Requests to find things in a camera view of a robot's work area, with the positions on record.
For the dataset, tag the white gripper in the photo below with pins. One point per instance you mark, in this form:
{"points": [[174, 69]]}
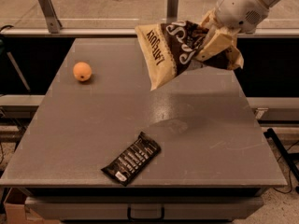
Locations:
{"points": [[239, 9]]}

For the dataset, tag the brown chip bag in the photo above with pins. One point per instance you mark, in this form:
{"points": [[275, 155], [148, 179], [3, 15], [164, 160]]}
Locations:
{"points": [[170, 49]]}

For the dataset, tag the black rxbar chocolate bar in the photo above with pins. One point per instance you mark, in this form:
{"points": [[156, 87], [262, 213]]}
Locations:
{"points": [[127, 166]]}

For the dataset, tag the orange fruit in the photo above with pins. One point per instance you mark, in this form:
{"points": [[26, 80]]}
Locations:
{"points": [[82, 71]]}

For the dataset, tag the black stand leg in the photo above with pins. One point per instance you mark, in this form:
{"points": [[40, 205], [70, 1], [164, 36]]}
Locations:
{"points": [[291, 159]]}

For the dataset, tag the grey table drawer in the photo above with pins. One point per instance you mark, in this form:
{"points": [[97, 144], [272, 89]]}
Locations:
{"points": [[115, 208]]}

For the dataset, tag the cardboard box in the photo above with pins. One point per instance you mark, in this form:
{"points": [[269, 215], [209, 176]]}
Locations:
{"points": [[18, 213]]}

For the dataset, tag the middle metal rail bracket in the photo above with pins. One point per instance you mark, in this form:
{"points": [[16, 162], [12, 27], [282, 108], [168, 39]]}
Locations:
{"points": [[171, 10]]}

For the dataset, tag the metal rail bracket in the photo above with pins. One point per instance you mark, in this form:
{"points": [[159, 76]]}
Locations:
{"points": [[53, 24], [171, 10]]}

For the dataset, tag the left metal rail bracket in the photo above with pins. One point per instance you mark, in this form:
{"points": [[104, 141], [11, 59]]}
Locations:
{"points": [[53, 24]]}

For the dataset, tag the black drawer handle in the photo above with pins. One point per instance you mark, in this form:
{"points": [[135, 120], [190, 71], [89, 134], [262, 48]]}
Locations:
{"points": [[145, 212]]}

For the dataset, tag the metal guard rail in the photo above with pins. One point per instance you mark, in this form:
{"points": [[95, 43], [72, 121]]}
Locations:
{"points": [[93, 33]]}

